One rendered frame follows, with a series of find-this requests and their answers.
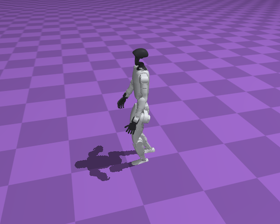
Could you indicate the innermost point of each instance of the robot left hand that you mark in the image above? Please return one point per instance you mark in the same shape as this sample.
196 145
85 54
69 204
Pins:
131 127

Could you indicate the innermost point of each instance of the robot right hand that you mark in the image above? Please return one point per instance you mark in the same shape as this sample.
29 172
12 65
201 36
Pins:
121 102

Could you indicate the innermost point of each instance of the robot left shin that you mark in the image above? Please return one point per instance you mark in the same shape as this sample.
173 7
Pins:
139 148

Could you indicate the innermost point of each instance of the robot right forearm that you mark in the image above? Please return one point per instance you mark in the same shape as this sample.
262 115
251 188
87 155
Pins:
129 90

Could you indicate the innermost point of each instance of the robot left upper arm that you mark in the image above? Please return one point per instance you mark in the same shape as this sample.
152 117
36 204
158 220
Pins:
144 80

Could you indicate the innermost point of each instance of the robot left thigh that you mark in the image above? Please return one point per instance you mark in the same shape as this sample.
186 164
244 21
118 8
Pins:
145 118

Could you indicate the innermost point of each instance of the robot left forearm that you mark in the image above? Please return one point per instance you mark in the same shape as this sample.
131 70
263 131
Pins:
140 108

